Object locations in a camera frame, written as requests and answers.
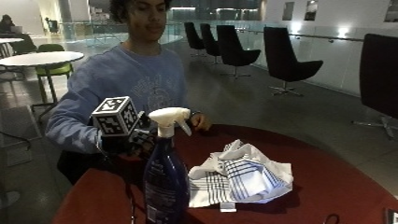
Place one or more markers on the white marker cube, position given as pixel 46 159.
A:
pixel 114 116

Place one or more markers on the blue spray bottle white trigger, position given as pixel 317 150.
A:
pixel 165 177

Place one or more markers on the white blue striped cloth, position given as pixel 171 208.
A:
pixel 249 177

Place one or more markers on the person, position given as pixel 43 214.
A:
pixel 124 77
pixel 6 23

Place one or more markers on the black swivel chair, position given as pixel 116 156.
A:
pixel 209 40
pixel 284 59
pixel 192 35
pixel 380 71
pixel 232 46

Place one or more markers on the green chair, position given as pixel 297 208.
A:
pixel 58 69

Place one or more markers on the white round table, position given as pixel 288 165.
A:
pixel 42 58
pixel 10 40

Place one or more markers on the glass balustrade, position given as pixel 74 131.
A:
pixel 95 31

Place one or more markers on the metal handrail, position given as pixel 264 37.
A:
pixel 315 36

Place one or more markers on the dark chair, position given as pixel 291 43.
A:
pixel 24 43

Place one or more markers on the wall picture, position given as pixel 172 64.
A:
pixel 392 11
pixel 288 11
pixel 312 10

